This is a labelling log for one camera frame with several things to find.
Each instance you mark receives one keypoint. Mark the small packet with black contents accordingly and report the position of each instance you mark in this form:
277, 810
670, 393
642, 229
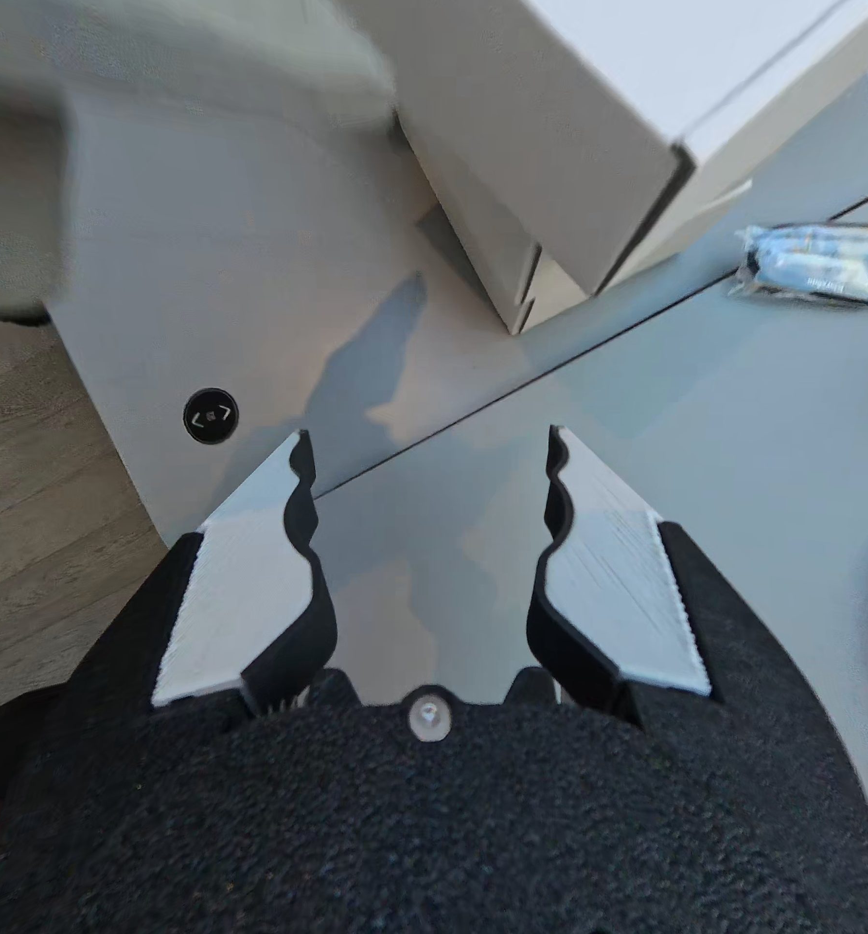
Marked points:
827, 270

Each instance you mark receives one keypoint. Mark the black round desk button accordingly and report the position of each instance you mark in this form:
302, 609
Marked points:
211, 416

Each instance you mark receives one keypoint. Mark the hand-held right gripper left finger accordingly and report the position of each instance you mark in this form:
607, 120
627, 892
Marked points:
237, 591

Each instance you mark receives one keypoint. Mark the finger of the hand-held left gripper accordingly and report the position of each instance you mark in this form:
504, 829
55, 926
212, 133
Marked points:
149, 51

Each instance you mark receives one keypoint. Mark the pile of white cardboard boxes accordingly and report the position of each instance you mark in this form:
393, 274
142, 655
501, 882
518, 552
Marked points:
536, 109

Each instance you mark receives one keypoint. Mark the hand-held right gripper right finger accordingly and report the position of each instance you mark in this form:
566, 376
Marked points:
623, 591

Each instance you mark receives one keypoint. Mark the grey desk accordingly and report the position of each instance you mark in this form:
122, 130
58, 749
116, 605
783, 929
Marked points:
660, 438

